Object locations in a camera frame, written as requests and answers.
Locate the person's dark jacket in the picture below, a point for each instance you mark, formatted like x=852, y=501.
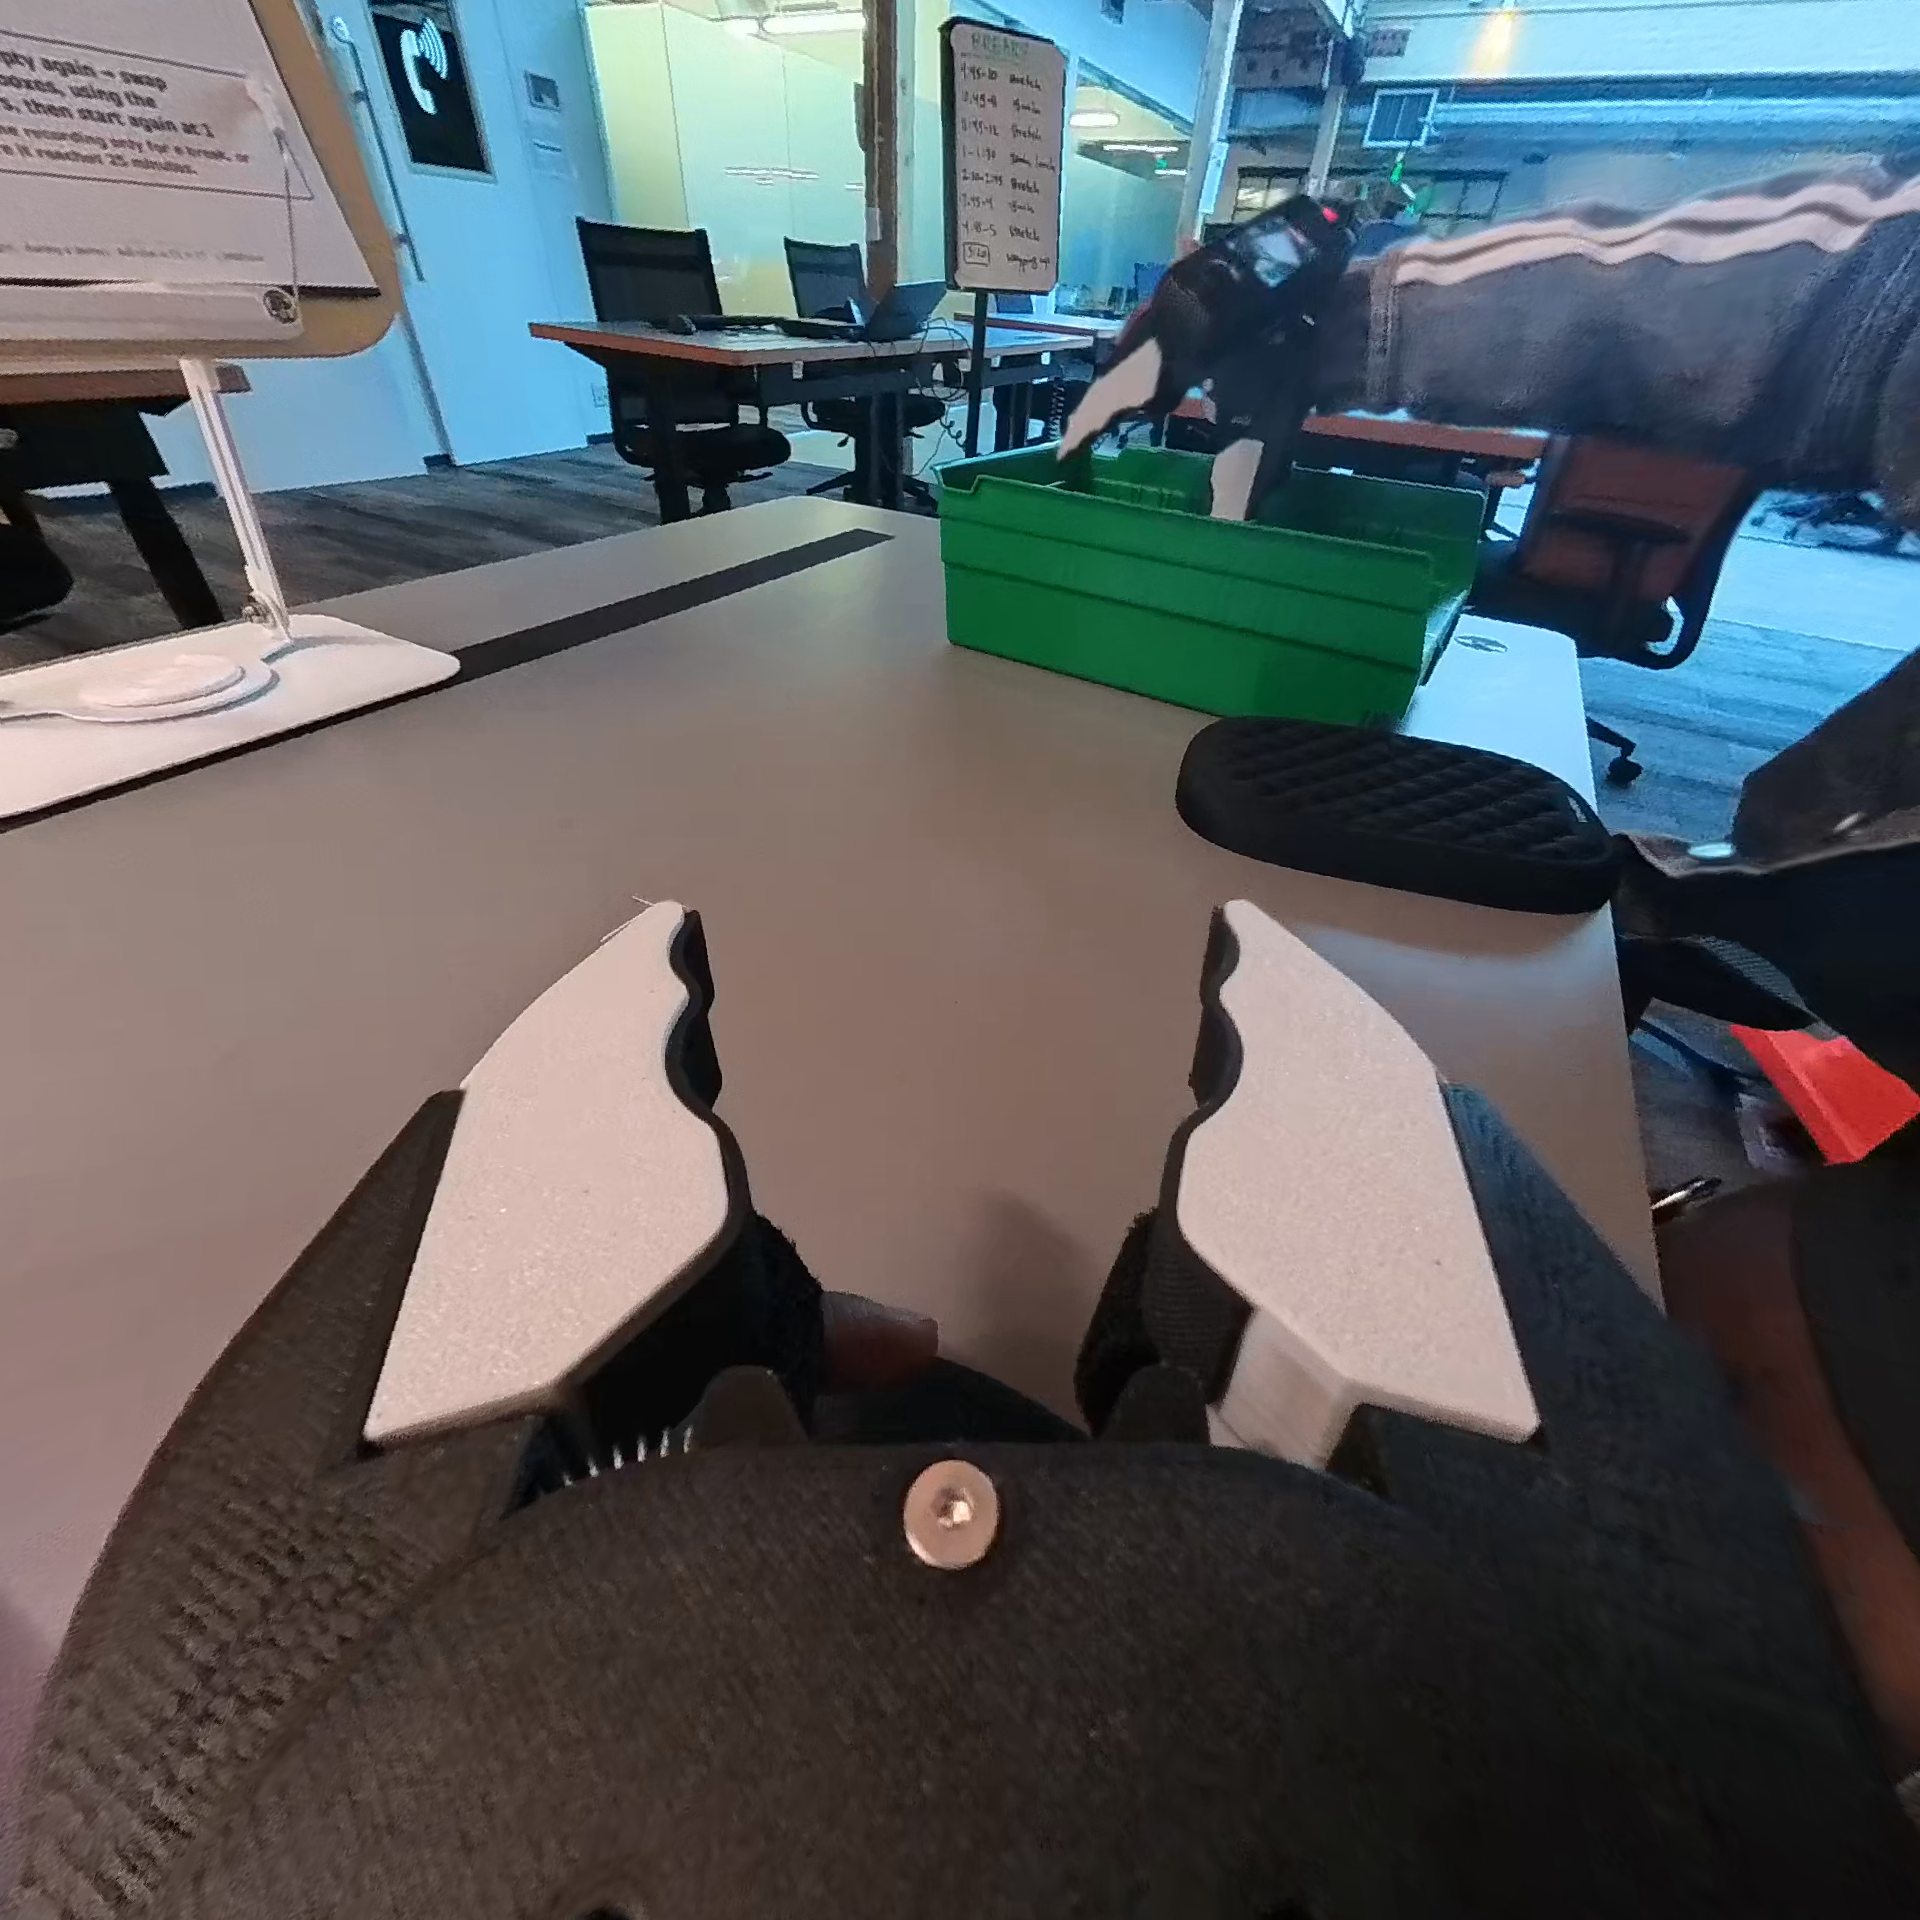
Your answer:
x=1844, y=840

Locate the brown office chair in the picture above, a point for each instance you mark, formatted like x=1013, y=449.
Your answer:
x=1621, y=510

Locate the black mesh wrist pad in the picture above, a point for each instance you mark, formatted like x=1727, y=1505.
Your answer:
x=1394, y=810

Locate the whiteboard on stand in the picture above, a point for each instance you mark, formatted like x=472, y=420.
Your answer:
x=1004, y=151

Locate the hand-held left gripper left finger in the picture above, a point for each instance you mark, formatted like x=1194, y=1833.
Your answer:
x=554, y=1200

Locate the green plastic bin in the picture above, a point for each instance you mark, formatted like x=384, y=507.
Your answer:
x=1171, y=614

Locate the person's leg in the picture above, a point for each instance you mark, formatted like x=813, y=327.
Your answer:
x=1830, y=1424

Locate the phone icon wall sign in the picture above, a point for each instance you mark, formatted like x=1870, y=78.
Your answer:
x=428, y=90

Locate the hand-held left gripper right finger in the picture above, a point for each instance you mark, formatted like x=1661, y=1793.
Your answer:
x=1335, y=1215

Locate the wooden office desk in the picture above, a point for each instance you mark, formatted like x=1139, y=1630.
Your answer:
x=675, y=332
x=1441, y=434

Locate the black office chair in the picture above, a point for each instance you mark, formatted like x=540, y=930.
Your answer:
x=824, y=278
x=644, y=271

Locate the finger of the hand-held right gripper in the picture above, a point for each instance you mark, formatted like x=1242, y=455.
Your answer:
x=1232, y=481
x=1125, y=393

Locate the orange red object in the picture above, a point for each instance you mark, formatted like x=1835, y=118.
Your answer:
x=1830, y=1088

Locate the instruction sign board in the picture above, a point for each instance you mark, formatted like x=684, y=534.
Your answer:
x=150, y=151

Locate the person's right forearm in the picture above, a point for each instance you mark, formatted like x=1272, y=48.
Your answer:
x=1650, y=300

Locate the grey desk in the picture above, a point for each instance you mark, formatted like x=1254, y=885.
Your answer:
x=750, y=781

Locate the dark laptop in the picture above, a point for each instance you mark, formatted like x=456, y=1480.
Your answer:
x=900, y=309

